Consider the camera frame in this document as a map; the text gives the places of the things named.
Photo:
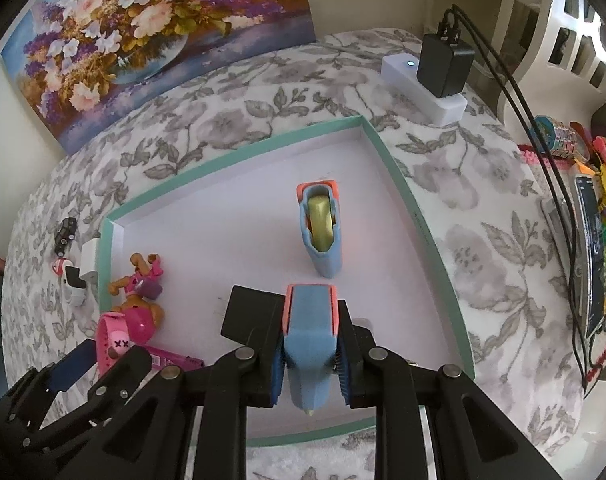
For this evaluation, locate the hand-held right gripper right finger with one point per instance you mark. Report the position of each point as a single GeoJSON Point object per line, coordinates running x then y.
{"type": "Point", "coordinates": [344, 375]}

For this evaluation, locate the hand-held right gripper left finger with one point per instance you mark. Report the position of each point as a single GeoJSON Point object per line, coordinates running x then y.
{"type": "Point", "coordinates": [278, 375]}

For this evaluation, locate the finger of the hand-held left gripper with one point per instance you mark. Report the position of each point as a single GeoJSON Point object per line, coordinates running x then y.
{"type": "Point", "coordinates": [128, 365]}
{"type": "Point", "coordinates": [70, 367]}

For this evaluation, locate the pink wristwatch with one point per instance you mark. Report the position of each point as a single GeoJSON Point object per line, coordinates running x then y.
{"type": "Point", "coordinates": [110, 335]}

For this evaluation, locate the pink tube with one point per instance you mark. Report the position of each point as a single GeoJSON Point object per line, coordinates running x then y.
{"type": "Point", "coordinates": [175, 359]}

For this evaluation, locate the blue correction tape pen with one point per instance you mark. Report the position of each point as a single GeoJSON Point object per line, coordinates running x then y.
{"type": "Point", "coordinates": [310, 330]}

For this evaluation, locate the black square charger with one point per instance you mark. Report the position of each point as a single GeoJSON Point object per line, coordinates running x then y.
{"type": "Point", "coordinates": [248, 315]}

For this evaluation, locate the teal cardboard box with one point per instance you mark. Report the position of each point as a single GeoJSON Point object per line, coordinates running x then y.
{"type": "Point", "coordinates": [223, 210]}

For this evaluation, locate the pink brown toy figure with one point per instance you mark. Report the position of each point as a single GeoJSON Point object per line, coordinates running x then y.
{"type": "Point", "coordinates": [143, 320]}

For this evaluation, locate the white triangular plug adapter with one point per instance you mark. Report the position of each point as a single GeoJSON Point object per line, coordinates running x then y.
{"type": "Point", "coordinates": [75, 290]}

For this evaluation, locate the white cube charger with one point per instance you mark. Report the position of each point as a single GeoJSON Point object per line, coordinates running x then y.
{"type": "Point", "coordinates": [90, 257]}

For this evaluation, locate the black toy car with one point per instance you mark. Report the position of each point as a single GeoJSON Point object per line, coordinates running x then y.
{"type": "Point", "coordinates": [65, 234]}

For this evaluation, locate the blue orange tape dispenser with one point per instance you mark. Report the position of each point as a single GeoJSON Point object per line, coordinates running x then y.
{"type": "Point", "coordinates": [319, 240]}

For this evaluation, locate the dark blue ruler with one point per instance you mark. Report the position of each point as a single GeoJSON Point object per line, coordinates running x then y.
{"type": "Point", "coordinates": [590, 240]}

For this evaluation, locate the colourful items on side shelf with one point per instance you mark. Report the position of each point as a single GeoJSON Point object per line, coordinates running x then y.
{"type": "Point", "coordinates": [533, 157]}

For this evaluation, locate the white power strip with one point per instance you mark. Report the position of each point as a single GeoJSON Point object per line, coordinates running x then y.
{"type": "Point", "coordinates": [398, 72]}

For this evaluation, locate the colourful octagonal stack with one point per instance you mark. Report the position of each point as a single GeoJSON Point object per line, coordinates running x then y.
{"type": "Point", "coordinates": [555, 135]}

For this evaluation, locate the black power adapter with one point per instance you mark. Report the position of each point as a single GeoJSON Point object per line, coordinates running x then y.
{"type": "Point", "coordinates": [443, 67]}

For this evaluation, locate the floral still life painting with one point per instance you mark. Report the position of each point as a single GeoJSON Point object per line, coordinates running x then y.
{"type": "Point", "coordinates": [133, 20]}

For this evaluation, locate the white lattice furniture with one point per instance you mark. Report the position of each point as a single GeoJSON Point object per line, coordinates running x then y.
{"type": "Point", "coordinates": [543, 20]}

